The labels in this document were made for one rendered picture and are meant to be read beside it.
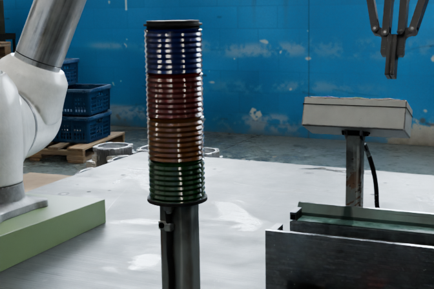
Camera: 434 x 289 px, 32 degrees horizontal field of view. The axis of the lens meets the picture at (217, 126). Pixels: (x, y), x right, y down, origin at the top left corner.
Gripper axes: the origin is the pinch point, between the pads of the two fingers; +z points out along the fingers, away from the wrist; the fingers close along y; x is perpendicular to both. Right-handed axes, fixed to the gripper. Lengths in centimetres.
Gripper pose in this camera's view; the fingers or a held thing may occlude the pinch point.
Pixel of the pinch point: (392, 57)
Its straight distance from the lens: 130.1
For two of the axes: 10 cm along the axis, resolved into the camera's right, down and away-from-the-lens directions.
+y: 9.2, 0.5, -3.9
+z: -1.2, 9.8, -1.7
